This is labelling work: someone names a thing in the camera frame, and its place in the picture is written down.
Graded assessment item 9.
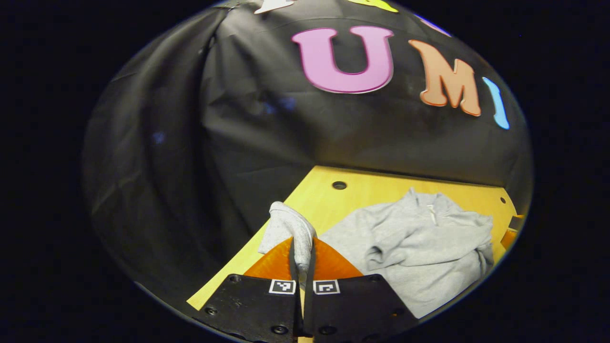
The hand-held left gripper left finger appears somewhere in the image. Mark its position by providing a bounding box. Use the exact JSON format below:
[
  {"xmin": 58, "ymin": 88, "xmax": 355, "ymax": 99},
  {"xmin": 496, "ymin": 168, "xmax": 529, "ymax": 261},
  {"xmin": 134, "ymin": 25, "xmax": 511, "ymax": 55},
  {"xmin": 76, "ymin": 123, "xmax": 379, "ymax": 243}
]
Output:
[{"xmin": 193, "ymin": 236, "xmax": 304, "ymax": 343}]

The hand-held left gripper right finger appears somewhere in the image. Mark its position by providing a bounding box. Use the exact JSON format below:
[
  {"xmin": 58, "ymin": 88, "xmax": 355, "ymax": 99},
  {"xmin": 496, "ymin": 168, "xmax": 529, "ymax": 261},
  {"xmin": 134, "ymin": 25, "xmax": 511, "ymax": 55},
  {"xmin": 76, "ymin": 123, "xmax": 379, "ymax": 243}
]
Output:
[{"xmin": 304, "ymin": 237, "xmax": 420, "ymax": 343}]

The grey sweatshirt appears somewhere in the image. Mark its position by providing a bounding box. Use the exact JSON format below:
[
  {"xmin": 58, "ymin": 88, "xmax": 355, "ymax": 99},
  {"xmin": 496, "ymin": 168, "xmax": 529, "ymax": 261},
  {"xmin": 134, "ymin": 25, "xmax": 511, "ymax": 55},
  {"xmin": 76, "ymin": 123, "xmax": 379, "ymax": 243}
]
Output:
[{"xmin": 257, "ymin": 187, "xmax": 495, "ymax": 319}]

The black backdrop cloth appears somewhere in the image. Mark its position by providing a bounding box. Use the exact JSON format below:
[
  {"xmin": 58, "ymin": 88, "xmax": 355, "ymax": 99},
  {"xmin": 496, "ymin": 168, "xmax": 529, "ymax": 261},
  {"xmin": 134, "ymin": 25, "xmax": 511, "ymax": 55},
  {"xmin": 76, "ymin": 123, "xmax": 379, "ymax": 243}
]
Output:
[{"xmin": 81, "ymin": 0, "xmax": 533, "ymax": 310}]

